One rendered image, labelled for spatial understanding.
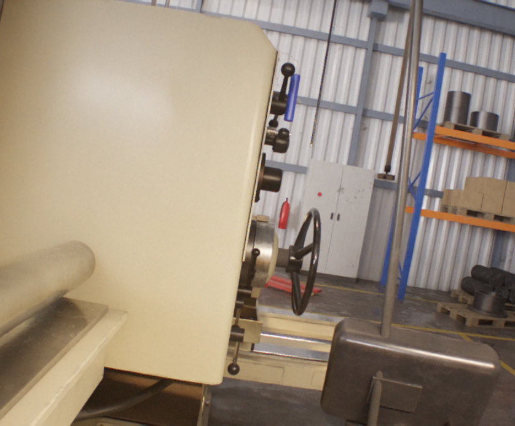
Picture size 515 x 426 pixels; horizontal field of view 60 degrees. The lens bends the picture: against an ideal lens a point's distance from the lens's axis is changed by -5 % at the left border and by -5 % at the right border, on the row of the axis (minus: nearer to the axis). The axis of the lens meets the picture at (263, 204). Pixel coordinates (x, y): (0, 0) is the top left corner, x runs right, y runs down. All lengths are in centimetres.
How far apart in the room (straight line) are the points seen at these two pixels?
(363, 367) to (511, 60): 1005
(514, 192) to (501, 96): 236
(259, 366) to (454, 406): 140
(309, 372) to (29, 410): 181
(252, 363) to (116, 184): 143
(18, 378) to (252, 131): 67
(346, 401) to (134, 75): 85
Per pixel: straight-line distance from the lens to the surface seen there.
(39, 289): 84
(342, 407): 108
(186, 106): 107
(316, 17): 960
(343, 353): 99
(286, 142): 151
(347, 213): 860
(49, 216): 115
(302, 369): 236
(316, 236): 147
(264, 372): 234
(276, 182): 132
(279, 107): 118
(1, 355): 82
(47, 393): 75
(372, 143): 935
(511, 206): 903
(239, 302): 159
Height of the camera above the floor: 155
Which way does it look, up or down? 3 degrees down
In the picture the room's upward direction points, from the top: 10 degrees clockwise
